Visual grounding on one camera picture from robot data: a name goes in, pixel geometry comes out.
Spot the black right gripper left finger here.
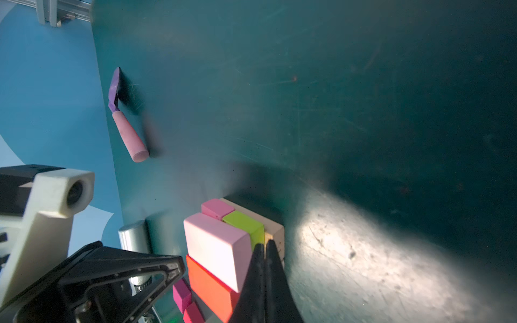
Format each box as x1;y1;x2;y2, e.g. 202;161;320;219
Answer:
229;244;266;323

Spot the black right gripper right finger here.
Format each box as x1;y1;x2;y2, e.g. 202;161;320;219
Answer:
265;240;304;323

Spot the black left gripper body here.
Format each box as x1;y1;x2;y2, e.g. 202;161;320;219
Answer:
1;241;101;323

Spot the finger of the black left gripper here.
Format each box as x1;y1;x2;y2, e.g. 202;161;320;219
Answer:
58;247;185;322

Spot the red wood block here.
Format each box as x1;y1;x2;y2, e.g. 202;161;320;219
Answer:
186;255;240;322

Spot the light pink wood block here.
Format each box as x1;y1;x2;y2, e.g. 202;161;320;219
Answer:
183;213;253;293

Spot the natural wood block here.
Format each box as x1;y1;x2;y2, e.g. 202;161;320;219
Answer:
220;198;285;267

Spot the yellow-green wood block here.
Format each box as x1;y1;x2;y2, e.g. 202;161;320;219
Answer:
222;211;265;249

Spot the dark pink cube block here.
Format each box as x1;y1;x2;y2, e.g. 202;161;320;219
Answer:
183;303;205;323

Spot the magenta cube block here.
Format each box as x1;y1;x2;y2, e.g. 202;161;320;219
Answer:
173;278;192;314

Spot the silver metal can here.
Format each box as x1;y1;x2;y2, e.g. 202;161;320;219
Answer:
118;220;152;292

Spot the purple pink toy spatula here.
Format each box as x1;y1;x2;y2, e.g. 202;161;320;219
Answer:
108;67;149;163

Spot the aluminium corner post left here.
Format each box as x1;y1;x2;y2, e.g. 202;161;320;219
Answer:
9;0;92;28

